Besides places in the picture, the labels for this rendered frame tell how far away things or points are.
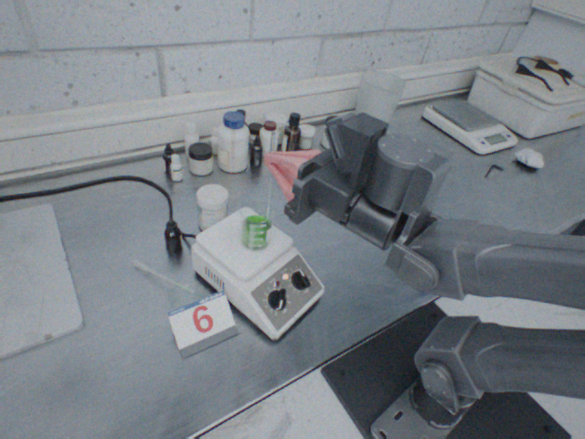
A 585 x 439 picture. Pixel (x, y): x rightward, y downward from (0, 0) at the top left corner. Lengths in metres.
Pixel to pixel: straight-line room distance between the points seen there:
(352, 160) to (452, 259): 0.14
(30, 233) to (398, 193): 0.64
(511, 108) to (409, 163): 1.13
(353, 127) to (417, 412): 0.39
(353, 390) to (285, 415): 0.10
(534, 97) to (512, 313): 0.82
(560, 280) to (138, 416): 0.50
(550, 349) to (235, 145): 0.68
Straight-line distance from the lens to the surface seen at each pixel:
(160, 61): 0.95
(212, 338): 0.61
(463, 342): 0.48
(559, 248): 0.38
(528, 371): 0.46
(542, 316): 0.85
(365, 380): 0.60
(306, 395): 0.59
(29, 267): 0.75
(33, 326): 0.68
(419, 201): 0.39
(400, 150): 0.39
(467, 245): 0.39
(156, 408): 0.58
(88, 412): 0.60
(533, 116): 1.45
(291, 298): 0.61
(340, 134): 0.41
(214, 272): 0.62
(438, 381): 0.49
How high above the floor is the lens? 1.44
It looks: 42 degrees down
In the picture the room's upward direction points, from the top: 10 degrees clockwise
